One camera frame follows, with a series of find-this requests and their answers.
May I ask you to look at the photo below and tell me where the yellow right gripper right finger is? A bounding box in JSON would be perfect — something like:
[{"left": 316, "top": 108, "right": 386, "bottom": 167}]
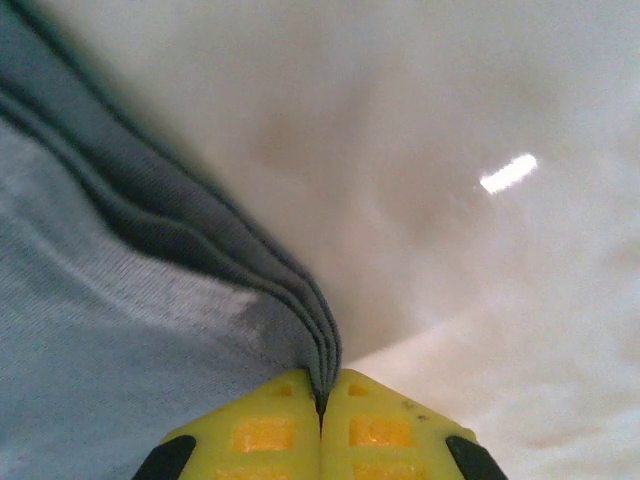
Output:
[{"left": 318, "top": 368, "right": 509, "bottom": 480}]

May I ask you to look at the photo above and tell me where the grey t-shirt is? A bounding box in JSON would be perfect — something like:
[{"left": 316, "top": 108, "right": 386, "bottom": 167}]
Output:
[{"left": 0, "top": 0, "right": 344, "bottom": 480}]

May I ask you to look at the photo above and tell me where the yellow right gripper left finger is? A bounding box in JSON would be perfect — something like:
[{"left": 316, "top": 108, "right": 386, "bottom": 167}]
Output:
[{"left": 132, "top": 368, "right": 324, "bottom": 480}]

